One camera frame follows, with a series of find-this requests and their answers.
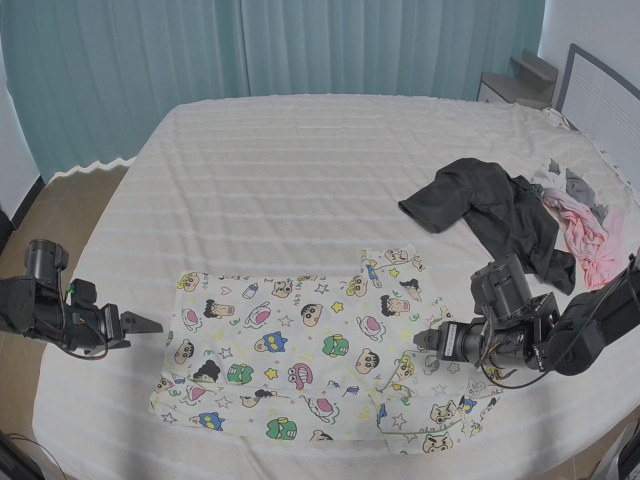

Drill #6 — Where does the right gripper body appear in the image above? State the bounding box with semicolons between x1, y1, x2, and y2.
436;319;490;368

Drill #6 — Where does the pink garment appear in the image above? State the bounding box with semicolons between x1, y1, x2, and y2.
543;188;627;290

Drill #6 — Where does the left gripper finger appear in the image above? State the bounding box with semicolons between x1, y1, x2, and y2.
120;311;165;337

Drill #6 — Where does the black cable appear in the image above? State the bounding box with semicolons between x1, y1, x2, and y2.
474;363;547;390

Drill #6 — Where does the grey bedside table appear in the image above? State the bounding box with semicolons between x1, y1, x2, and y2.
479;49;559;110

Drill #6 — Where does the black garment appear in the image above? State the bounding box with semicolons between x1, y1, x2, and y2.
398;159;577;297

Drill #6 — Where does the white printed pyjama top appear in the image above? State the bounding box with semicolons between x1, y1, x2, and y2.
149;242;502;457

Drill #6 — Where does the blue-green curtain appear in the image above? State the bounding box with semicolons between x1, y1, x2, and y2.
0;0;548;185

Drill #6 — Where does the white and grey garment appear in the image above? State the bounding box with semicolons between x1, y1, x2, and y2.
531;158;609;220

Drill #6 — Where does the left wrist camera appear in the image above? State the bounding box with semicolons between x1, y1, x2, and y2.
69;279;97;307

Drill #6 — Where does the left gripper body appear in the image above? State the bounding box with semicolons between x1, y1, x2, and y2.
66;303;133;355

